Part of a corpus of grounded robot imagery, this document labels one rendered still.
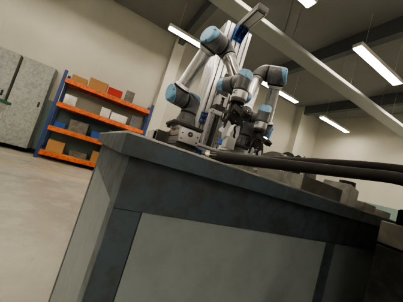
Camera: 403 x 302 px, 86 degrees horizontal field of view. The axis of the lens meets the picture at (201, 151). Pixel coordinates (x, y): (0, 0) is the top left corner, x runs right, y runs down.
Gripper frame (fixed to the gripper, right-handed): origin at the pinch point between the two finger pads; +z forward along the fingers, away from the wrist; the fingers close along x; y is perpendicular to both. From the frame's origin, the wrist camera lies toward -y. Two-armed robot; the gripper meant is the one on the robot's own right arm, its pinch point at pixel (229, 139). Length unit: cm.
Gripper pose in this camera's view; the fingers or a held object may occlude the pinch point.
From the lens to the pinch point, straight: 103.4
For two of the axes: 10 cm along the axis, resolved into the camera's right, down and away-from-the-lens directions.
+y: -4.7, -0.7, 8.8
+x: -8.3, -2.9, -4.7
